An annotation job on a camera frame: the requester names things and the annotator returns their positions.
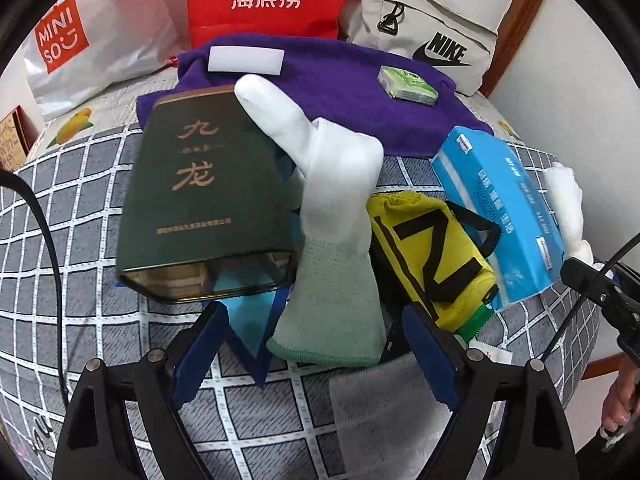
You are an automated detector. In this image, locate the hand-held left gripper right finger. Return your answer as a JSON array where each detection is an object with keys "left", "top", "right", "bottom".
[{"left": 400, "top": 302, "right": 581, "bottom": 480}]

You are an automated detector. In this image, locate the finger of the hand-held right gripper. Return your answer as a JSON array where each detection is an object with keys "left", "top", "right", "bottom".
[{"left": 560, "top": 257, "right": 640, "bottom": 331}]

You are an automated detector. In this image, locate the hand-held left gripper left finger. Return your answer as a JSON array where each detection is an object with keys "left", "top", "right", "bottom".
[{"left": 52, "top": 300, "right": 236, "bottom": 480}]

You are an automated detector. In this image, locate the translucent white packet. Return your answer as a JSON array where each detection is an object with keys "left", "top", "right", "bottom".
[{"left": 327, "top": 352, "right": 453, "bottom": 453}]

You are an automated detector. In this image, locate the yellow pouch with black straps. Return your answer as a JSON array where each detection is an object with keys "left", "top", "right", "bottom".
[{"left": 366, "top": 191, "right": 502, "bottom": 346}]

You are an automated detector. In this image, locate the white glove with green cuff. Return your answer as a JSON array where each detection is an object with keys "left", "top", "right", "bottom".
[{"left": 234, "top": 74, "right": 388, "bottom": 367}]

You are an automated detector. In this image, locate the dark green book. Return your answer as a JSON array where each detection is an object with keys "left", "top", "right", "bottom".
[{"left": 116, "top": 85, "right": 303, "bottom": 306}]

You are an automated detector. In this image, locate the person's right hand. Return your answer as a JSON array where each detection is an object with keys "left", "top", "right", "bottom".
[{"left": 602, "top": 355, "right": 640, "bottom": 433}]

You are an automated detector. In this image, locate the small white sachet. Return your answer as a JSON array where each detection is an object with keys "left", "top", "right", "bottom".
[{"left": 470, "top": 340, "right": 516, "bottom": 367}]

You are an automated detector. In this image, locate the blue tissue box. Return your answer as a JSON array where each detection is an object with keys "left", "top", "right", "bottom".
[{"left": 430, "top": 126, "right": 568, "bottom": 311}]

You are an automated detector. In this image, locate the grey checkered blanket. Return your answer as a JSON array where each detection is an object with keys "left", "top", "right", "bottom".
[{"left": 0, "top": 122, "right": 601, "bottom": 480}]

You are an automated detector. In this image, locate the small green tissue pack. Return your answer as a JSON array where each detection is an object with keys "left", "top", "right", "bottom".
[{"left": 377, "top": 66, "right": 440, "bottom": 107}]

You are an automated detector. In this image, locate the brown box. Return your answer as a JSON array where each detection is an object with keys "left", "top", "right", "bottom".
[{"left": 0, "top": 105, "right": 41, "bottom": 173}]

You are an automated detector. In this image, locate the purple towel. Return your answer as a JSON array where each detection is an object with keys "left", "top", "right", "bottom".
[{"left": 136, "top": 34, "right": 496, "bottom": 157}]

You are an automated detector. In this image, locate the white sponge block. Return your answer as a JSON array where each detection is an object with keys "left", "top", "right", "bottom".
[{"left": 207, "top": 45, "right": 286, "bottom": 78}]

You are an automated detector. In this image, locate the beige fabric bag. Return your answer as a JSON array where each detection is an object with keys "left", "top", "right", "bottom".
[{"left": 345, "top": 0, "right": 501, "bottom": 97}]

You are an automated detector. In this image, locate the white plastic shopping bag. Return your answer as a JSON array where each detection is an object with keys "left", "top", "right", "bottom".
[{"left": 25, "top": 0, "right": 193, "bottom": 123}]

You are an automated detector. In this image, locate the red paper bag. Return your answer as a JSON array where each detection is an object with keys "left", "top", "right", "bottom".
[{"left": 186, "top": 0, "right": 357, "bottom": 48}]

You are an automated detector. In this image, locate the thin black cable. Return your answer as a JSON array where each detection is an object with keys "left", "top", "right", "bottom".
[{"left": 540, "top": 247, "right": 640, "bottom": 363}]

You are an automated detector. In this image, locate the thick black cable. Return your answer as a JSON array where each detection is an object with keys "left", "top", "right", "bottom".
[{"left": 0, "top": 170, "right": 71, "bottom": 411}]

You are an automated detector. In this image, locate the wooden bed frame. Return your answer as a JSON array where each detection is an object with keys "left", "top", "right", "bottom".
[{"left": 480, "top": 0, "right": 551, "bottom": 101}]

